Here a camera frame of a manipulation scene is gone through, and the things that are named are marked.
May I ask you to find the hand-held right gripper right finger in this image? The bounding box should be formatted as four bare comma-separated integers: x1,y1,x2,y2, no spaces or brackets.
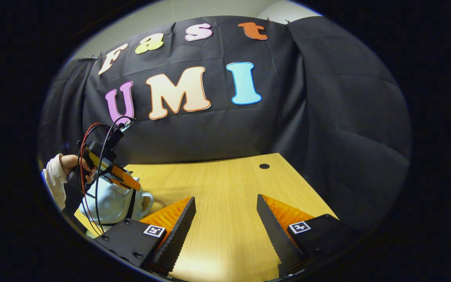
256,193,361,277

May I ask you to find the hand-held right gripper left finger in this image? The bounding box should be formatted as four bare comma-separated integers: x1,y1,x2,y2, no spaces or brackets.
94,196,197,275

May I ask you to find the light blue suitcase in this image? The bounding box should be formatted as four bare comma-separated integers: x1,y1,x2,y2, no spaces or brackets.
79,176,155,238

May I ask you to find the red cable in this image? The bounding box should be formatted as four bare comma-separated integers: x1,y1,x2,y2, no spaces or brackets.
78,123,110,235

